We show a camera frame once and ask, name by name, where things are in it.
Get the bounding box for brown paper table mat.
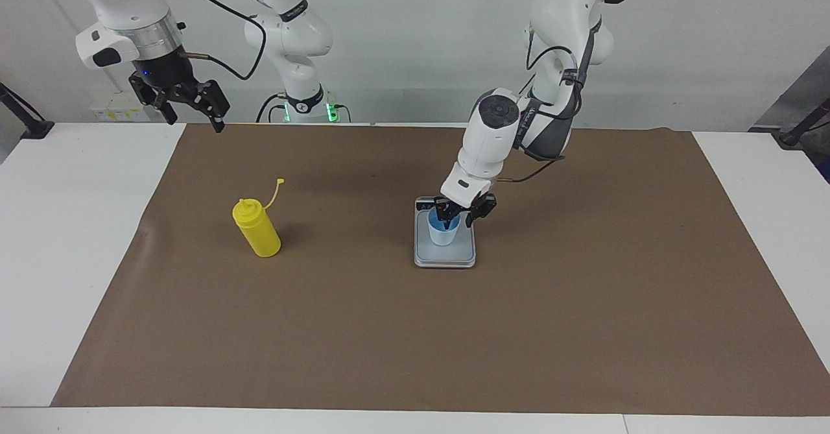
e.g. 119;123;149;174
51;123;830;416

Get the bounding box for black base power cable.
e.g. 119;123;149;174
256;93;286;123

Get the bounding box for dark grey panel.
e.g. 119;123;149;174
752;45;830;130

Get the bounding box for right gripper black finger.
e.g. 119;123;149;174
128;74;179;125
196;80;231;133

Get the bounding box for silver digital kitchen scale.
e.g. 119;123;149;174
414;196;477;269

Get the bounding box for yellow squeeze bottle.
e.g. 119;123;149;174
232;178;286;258

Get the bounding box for light blue plastic cup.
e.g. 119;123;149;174
427;208;462;247

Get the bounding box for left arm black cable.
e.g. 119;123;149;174
499;6;584;185

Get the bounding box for black clamp stand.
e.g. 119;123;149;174
772;97;830;148
0;82;54;139

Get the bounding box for white socket box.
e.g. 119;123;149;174
89;93;153;122

